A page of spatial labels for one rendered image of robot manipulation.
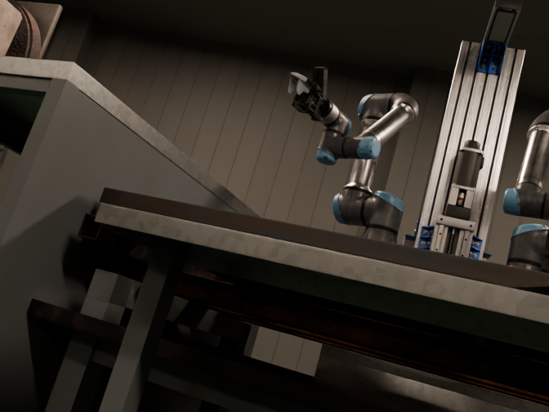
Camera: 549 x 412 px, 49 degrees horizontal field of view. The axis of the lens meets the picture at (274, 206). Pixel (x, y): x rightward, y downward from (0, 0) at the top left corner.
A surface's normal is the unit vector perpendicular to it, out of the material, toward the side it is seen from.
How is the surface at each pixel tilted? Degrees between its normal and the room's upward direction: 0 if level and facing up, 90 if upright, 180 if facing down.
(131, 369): 90
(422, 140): 90
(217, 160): 90
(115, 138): 90
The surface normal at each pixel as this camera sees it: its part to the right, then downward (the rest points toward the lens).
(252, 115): -0.16, -0.28
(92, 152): 0.90, 0.16
